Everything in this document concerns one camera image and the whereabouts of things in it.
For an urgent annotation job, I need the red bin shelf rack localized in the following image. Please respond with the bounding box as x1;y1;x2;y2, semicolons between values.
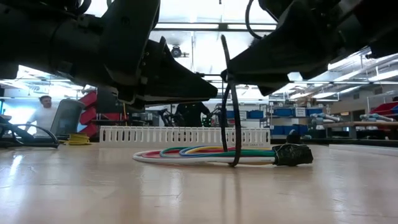
78;90;125;138

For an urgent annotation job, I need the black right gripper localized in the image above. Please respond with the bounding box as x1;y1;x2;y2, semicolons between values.
220;0;374;97

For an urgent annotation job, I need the green cable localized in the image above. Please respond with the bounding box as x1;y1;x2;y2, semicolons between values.
159;146;278;159

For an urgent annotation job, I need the bundle of coloured cables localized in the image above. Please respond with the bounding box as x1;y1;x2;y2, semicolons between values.
132;149;278;166

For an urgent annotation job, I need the black ceiling camera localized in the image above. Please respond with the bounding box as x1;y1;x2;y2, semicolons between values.
170;45;190;59

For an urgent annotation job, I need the white slotted cable duct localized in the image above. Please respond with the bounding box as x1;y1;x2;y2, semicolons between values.
99;125;272;149

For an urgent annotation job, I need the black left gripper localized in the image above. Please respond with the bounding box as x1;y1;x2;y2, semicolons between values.
98;0;219;110

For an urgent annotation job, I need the blue storage bin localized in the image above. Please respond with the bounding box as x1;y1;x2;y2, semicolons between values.
223;110;266;119
272;106;325;118

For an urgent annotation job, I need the black cable loop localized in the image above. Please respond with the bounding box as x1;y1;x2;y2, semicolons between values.
0;114;60;149

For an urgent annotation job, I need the black zip tie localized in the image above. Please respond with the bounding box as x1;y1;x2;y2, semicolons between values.
219;34;243;168

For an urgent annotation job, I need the person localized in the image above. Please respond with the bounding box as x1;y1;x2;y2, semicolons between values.
24;95;60;138
173;101;213;128

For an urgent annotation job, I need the black monitor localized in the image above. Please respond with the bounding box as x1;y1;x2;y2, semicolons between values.
96;86;127;114

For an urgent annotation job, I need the grey waste bin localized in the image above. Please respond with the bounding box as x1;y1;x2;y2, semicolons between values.
50;99;86;136

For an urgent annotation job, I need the black overhead light bar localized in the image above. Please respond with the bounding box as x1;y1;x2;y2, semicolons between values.
152;21;278;32

